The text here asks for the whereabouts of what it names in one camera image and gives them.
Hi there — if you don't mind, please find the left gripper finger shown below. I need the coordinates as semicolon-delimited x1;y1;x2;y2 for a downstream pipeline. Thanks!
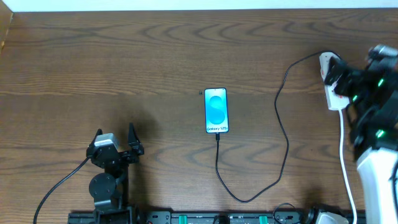
127;123;144;156
94;129;103;139

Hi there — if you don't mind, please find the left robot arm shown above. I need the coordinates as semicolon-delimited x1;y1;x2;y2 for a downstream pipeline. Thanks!
86;123;144;224

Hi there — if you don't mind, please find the black USB charging cable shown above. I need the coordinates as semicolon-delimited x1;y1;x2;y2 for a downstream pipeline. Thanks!
214;49;338;203

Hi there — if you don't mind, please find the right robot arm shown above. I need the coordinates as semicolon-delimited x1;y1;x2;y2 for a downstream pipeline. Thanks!
324;57;397;223

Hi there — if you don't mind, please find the smartphone with blue screen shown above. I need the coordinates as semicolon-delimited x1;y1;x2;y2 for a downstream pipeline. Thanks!
204;88;229;134

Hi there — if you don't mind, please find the white USB charger plug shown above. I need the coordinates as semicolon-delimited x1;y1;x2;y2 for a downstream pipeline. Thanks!
319;52;339;80

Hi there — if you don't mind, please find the white power strip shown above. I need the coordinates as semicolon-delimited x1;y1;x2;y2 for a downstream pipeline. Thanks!
325;85;349;111

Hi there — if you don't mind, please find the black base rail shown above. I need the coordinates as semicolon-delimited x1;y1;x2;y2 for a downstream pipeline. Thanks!
67;210;368;224

